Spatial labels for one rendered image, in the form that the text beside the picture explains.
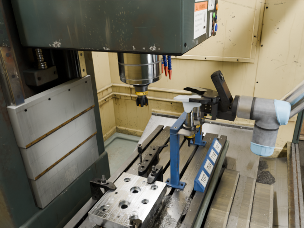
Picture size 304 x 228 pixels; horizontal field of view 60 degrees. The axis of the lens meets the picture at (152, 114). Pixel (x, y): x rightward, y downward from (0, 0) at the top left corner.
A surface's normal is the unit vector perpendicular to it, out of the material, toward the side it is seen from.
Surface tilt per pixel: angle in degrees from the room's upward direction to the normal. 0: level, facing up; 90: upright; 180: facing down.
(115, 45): 90
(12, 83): 90
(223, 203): 7
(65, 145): 90
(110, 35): 90
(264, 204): 8
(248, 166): 24
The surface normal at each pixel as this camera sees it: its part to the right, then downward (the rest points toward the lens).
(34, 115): 0.91, 0.15
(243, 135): -0.21, -0.67
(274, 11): -0.41, 0.39
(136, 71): -0.08, 0.41
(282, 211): -0.31, -0.91
